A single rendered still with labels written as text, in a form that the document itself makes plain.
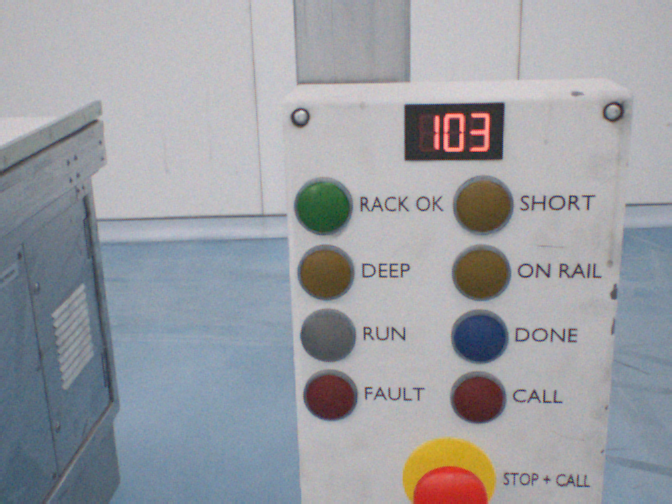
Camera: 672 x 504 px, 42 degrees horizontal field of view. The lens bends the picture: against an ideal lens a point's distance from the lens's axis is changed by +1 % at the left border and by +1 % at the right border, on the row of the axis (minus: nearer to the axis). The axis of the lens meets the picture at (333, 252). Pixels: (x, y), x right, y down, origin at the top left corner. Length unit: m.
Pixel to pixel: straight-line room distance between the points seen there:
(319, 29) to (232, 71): 3.53
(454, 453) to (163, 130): 3.68
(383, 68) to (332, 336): 0.15
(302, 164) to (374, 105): 0.05
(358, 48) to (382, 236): 0.11
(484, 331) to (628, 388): 2.35
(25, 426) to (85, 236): 0.48
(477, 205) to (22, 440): 1.45
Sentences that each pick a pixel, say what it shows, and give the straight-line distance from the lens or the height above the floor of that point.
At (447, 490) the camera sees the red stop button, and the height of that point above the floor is 1.01.
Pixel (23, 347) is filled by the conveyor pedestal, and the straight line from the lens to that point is 1.78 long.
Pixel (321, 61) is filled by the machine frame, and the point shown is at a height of 1.22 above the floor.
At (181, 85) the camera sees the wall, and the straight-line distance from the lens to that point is 4.06.
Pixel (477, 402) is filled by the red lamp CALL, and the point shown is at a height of 1.05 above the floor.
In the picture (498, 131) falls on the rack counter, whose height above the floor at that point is 1.19.
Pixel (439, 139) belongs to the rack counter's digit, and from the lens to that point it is 0.43.
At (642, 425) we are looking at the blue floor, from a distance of 2.62.
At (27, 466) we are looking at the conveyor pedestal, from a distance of 1.83.
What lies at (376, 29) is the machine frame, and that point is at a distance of 0.49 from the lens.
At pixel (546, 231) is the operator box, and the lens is 0.45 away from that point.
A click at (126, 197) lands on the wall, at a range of 4.22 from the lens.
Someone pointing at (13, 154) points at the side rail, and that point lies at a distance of 1.62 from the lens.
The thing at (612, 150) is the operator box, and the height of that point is 1.18.
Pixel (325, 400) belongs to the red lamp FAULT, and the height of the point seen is 1.05.
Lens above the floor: 1.28
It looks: 19 degrees down
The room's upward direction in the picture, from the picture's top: 2 degrees counter-clockwise
